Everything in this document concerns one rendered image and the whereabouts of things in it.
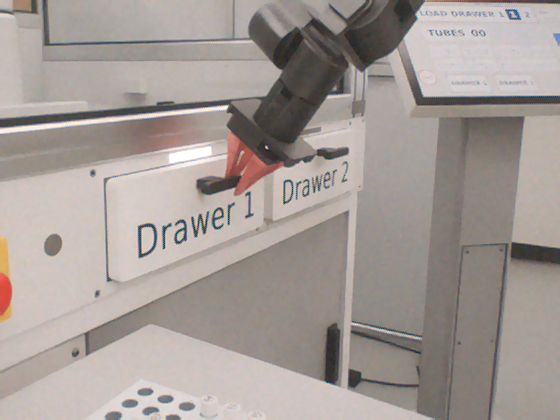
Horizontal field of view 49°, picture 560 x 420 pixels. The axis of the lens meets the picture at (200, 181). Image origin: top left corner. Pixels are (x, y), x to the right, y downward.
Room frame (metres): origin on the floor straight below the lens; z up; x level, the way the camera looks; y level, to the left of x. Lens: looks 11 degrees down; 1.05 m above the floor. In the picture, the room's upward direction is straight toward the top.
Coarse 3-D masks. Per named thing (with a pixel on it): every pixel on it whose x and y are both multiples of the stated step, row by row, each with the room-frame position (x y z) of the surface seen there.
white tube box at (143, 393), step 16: (144, 384) 0.44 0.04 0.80; (112, 400) 0.41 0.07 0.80; (128, 400) 0.42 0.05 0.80; (144, 400) 0.41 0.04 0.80; (160, 400) 0.42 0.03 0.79; (176, 400) 0.41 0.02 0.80; (192, 400) 0.41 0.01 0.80; (96, 416) 0.39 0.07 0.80; (112, 416) 0.40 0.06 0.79; (128, 416) 0.39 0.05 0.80; (144, 416) 0.39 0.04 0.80; (176, 416) 0.40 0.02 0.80; (192, 416) 0.39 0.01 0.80
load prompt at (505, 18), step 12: (420, 12) 1.42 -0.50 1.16; (432, 12) 1.42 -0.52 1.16; (444, 12) 1.42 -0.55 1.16; (456, 12) 1.43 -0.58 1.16; (468, 12) 1.43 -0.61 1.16; (480, 12) 1.44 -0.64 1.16; (492, 12) 1.44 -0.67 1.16; (504, 12) 1.45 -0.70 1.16; (516, 12) 1.45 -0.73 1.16; (528, 12) 1.46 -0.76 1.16
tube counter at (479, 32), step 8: (472, 32) 1.39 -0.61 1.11; (480, 32) 1.40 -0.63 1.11; (488, 32) 1.40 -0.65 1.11; (496, 32) 1.40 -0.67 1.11; (504, 32) 1.41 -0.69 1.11; (512, 32) 1.41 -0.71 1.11; (520, 32) 1.41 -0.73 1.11; (528, 32) 1.42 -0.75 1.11; (536, 32) 1.42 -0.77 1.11; (480, 40) 1.38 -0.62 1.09; (488, 40) 1.39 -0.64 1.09; (496, 40) 1.39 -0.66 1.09; (504, 40) 1.39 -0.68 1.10; (512, 40) 1.39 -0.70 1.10; (520, 40) 1.40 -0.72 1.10; (528, 40) 1.40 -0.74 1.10; (536, 40) 1.40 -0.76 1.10; (544, 40) 1.41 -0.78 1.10
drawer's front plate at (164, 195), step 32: (224, 160) 0.75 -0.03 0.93; (128, 192) 0.61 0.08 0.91; (160, 192) 0.66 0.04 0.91; (192, 192) 0.70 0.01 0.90; (224, 192) 0.75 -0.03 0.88; (256, 192) 0.82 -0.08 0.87; (128, 224) 0.61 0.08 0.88; (160, 224) 0.65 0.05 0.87; (224, 224) 0.76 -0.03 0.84; (256, 224) 0.82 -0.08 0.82; (128, 256) 0.61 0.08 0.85; (160, 256) 0.65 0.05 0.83
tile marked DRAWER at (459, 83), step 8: (448, 80) 1.29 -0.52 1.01; (456, 80) 1.30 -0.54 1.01; (464, 80) 1.30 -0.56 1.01; (472, 80) 1.30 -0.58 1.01; (480, 80) 1.30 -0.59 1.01; (488, 80) 1.31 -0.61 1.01; (456, 88) 1.28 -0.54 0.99; (464, 88) 1.28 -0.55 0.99; (472, 88) 1.29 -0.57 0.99; (480, 88) 1.29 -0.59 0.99; (488, 88) 1.29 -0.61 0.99
